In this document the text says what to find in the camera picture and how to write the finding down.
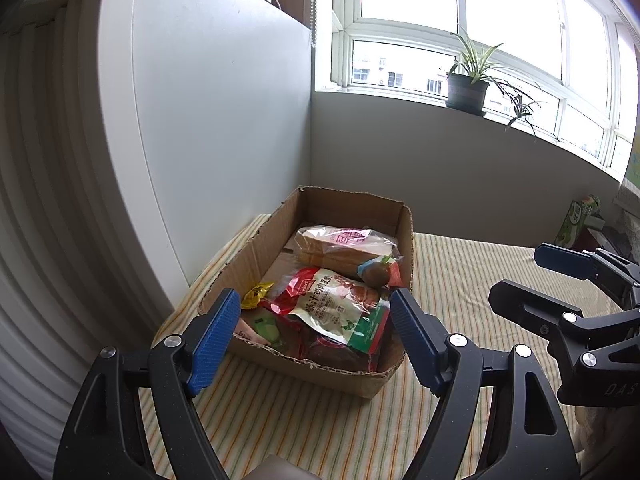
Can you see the red-ended dried fruit packet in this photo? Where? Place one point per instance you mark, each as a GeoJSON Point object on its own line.
{"type": "Point", "coordinates": [335, 355]}

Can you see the brown cardboard box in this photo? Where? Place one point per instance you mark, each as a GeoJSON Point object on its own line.
{"type": "Point", "coordinates": [325, 377]}

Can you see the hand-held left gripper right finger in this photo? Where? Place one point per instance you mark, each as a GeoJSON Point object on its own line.
{"type": "Point", "coordinates": [415, 345]}

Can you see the wall map poster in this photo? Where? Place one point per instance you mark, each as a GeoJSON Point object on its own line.
{"type": "Point", "coordinates": [634, 165]}

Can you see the striped cloth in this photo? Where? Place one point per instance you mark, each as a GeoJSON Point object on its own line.
{"type": "Point", "coordinates": [450, 270]}

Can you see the white red green meat packet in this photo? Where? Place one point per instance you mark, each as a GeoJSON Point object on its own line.
{"type": "Point", "coordinates": [330, 310]}

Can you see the white lace cloth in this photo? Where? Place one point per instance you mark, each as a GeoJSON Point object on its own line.
{"type": "Point", "coordinates": [627, 220]}

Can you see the small pink packet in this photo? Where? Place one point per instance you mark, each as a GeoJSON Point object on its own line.
{"type": "Point", "coordinates": [243, 332]}

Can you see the small yellow packet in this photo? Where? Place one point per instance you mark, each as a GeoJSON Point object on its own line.
{"type": "Point", "coordinates": [256, 296]}

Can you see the white framed window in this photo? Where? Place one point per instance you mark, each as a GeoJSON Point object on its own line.
{"type": "Point", "coordinates": [400, 30]}

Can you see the green candy packet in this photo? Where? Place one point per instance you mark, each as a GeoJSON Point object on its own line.
{"type": "Point", "coordinates": [265, 330]}

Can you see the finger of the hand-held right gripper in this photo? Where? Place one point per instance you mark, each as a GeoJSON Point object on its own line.
{"type": "Point", "coordinates": [530, 307]}
{"type": "Point", "coordinates": [560, 257]}

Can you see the white wardrobe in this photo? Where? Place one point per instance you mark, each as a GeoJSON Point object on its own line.
{"type": "Point", "coordinates": [210, 135]}

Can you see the round jelly snack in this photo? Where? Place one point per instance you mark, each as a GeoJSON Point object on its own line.
{"type": "Point", "coordinates": [377, 274]}

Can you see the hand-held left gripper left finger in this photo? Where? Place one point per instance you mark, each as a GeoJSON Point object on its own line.
{"type": "Point", "coordinates": [215, 345]}

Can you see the green carton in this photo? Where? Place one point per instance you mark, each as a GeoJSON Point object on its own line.
{"type": "Point", "coordinates": [577, 220]}

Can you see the white slatted panel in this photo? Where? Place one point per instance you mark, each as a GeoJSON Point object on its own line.
{"type": "Point", "coordinates": [50, 210]}

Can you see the dark wooden cabinet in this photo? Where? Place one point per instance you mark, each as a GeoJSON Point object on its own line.
{"type": "Point", "coordinates": [607, 237]}

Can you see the potted spider plant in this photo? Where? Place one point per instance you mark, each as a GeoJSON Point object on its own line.
{"type": "Point", "coordinates": [467, 92]}

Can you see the clear bread packet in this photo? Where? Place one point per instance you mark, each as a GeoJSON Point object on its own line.
{"type": "Point", "coordinates": [340, 247]}

